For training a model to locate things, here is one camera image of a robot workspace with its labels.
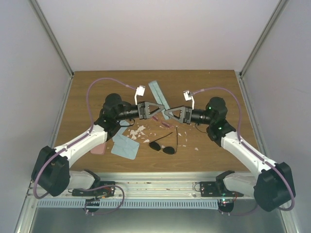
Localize grey slotted cable duct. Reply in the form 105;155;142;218
37;199;218;210

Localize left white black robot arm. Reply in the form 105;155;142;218
31;93;164;199

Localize pink glasses case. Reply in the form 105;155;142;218
90;143;106;155

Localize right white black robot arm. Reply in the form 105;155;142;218
165;97;295;212

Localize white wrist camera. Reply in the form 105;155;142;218
134;85;145;105
183;90;195;109

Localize right aluminium frame post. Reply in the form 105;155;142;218
239;0;289;79

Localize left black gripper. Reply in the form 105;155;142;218
115;100;164;121

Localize black aviator sunglasses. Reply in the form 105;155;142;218
148;128;178;155

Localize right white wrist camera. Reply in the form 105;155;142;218
183;90;195;109

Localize left aluminium frame post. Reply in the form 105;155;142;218
28;0;74;78

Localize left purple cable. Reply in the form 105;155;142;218
33;77;137;199

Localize teal glasses case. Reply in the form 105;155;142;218
148;81;170;120

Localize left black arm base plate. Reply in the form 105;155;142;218
68;181;116;197

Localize light blue cleaning cloth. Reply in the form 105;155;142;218
111;127;139;160

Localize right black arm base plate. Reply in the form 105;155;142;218
192;181;244;198

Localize pink tinted sunglasses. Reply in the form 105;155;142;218
152;116;173;128

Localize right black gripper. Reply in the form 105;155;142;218
165;105;214;125

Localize aluminium frame post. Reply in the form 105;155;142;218
28;0;74;78
239;0;289;79

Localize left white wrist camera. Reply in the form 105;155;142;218
134;85;145;105

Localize aluminium frame rail front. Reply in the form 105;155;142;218
26;172;258;200

